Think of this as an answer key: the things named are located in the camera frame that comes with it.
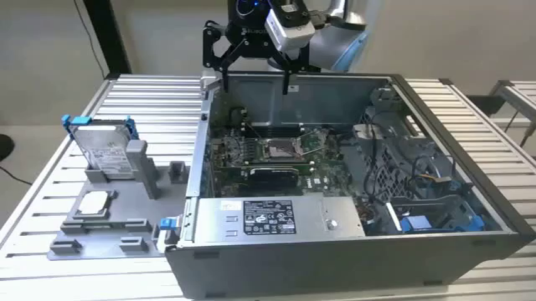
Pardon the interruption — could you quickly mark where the green motherboard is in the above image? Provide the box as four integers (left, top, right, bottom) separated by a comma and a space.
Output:
207, 124, 366, 199

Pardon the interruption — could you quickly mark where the black upright post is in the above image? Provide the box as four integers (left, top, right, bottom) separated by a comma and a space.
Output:
81, 0, 133, 75

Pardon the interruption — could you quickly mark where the black RAM slot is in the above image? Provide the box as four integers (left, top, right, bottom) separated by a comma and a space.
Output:
243, 159, 315, 167
240, 122, 306, 138

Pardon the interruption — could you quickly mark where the thin black wall cable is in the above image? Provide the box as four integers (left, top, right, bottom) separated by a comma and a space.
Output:
73, 0, 106, 81

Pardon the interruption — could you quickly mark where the black white rating label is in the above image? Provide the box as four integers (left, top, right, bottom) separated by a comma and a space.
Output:
241, 199, 296, 236

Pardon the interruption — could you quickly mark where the grey metal disk bay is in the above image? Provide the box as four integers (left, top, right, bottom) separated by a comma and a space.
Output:
384, 194, 489, 235

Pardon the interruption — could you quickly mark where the open dark PC case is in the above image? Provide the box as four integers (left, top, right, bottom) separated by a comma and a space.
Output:
164, 70, 536, 298

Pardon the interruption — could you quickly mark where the yellow black power wire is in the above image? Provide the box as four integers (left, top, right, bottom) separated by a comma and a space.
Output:
418, 172, 451, 186

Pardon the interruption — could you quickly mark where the black graphics card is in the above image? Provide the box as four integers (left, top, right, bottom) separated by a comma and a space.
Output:
216, 165, 312, 189

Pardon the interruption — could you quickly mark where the black board heat sink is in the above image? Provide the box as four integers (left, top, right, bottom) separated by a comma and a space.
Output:
228, 107, 248, 130

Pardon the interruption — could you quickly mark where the perforated metal drive cage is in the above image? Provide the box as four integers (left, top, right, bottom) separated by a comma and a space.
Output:
351, 87, 474, 201

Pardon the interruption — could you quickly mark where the silver CPU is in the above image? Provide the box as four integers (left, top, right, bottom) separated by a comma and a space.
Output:
77, 191, 110, 214

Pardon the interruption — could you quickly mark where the metal slat side table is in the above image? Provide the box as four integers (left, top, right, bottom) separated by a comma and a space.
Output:
487, 80, 536, 148

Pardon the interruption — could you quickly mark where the black round base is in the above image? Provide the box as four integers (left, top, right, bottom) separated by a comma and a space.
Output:
0, 133, 17, 162

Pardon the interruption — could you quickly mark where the grey plastic parts rack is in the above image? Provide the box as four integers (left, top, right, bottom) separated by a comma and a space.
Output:
45, 139, 189, 261

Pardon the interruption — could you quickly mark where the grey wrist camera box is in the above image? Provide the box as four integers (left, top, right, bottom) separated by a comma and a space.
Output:
264, 5, 316, 51

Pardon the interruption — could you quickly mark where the metal socket cover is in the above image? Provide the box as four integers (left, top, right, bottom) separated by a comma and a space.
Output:
295, 129, 334, 155

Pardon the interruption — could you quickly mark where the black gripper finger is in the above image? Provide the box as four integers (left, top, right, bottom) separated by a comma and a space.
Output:
201, 19, 249, 94
282, 45, 311, 95

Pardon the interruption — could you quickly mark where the thin metal locking lever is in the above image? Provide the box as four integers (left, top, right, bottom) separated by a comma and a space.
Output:
243, 120, 265, 141

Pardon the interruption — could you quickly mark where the grey power supply unit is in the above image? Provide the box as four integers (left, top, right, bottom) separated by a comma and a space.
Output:
193, 196, 366, 244

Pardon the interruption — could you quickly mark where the black square panel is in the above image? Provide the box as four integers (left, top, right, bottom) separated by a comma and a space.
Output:
465, 93, 505, 119

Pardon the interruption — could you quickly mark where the hard disk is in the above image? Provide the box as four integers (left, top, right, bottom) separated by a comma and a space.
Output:
61, 115, 140, 182

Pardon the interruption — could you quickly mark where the blue disk carrier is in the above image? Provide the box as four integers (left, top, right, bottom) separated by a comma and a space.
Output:
396, 214, 486, 235

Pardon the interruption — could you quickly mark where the black floor cable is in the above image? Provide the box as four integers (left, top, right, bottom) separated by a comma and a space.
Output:
0, 165, 33, 186

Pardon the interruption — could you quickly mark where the CPU socket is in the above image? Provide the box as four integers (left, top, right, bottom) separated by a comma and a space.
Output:
260, 137, 303, 161

